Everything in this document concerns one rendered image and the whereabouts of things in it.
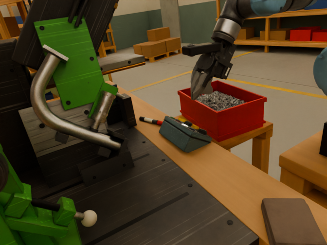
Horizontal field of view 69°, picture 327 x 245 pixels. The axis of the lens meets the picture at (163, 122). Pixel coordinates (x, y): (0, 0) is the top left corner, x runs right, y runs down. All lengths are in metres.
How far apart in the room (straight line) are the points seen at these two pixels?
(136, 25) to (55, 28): 10.10
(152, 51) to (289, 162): 6.02
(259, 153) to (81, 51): 0.77
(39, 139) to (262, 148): 0.80
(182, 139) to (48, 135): 0.34
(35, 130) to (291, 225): 0.56
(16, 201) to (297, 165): 0.63
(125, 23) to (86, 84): 9.90
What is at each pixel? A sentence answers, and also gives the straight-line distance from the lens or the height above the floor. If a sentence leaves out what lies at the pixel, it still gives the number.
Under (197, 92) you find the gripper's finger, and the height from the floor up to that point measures 1.01.
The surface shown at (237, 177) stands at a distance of 0.57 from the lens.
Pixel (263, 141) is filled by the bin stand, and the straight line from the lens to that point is 1.03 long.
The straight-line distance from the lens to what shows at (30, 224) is 0.42.
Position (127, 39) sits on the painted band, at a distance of 10.52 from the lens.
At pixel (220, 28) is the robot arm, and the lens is 0.78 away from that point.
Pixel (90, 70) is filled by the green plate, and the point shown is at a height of 1.15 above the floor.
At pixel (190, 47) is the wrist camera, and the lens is 0.71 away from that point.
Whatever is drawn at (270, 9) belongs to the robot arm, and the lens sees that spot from 0.71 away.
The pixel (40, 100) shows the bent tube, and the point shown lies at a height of 1.12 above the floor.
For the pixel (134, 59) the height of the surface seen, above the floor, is 1.13.
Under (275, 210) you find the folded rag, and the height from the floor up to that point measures 0.93.
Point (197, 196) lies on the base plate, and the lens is 0.52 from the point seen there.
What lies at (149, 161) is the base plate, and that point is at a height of 0.90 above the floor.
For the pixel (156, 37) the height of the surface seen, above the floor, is 0.55.
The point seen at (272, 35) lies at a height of 0.36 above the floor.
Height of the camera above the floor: 1.26
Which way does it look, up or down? 25 degrees down
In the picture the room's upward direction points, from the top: 9 degrees counter-clockwise
